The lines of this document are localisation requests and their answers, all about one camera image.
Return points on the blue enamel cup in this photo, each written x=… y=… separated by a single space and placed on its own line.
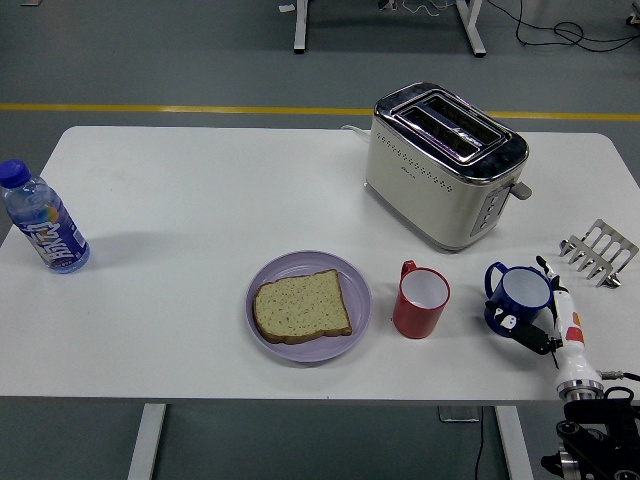
x=522 y=292

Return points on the dark object with wheel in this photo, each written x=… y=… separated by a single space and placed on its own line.
x=634 y=19

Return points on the slice of bread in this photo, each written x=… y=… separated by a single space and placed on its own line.
x=300 y=307

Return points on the white paper scrap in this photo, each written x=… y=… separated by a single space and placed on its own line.
x=286 y=8

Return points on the water bottle blue cap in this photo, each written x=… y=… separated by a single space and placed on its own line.
x=50 y=235

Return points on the white background table leg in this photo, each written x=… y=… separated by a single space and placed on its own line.
x=301 y=25
x=472 y=30

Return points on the purple round plate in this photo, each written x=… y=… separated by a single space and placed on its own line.
x=300 y=262

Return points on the metal toast rack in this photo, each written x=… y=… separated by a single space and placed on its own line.
x=595 y=250

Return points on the cream and chrome toaster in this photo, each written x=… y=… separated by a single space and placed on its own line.
x=425 y=200

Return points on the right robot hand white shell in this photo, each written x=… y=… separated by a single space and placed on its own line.
x=572 y=360

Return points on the grey box under table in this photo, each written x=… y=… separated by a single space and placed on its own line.
x=457 y=414

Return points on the red enamel cup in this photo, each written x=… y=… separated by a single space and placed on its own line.
x=415 y=320

